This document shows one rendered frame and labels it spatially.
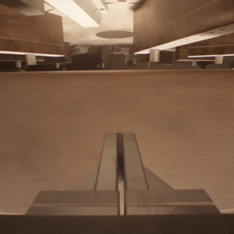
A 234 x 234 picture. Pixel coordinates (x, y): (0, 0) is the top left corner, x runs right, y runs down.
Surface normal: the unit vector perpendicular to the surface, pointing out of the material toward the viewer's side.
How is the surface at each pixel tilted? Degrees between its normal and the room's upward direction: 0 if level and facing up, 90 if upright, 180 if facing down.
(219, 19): 90
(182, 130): 90
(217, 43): 90
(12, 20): 90
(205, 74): 135
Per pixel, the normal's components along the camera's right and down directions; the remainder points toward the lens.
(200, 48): -0.54, 0.24
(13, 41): 0.85, 0.14
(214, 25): -0.98, 0.07
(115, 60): -0.13, 0.27
